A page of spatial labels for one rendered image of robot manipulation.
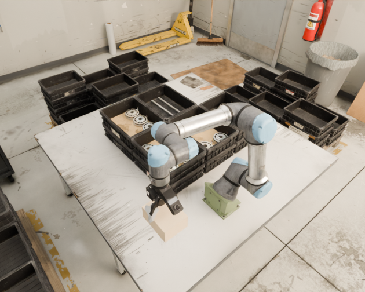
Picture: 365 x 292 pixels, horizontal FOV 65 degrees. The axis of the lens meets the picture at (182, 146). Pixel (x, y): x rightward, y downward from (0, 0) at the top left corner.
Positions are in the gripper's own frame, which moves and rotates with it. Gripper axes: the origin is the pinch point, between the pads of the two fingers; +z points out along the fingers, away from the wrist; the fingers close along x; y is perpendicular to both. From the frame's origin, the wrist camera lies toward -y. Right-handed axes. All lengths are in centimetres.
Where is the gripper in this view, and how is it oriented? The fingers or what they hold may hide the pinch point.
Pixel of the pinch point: (164, 214)
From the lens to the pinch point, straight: 124.4
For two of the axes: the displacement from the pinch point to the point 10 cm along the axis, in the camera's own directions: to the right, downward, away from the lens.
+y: -6.4, -5.2, 5.6
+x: -7.7, 4.2, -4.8
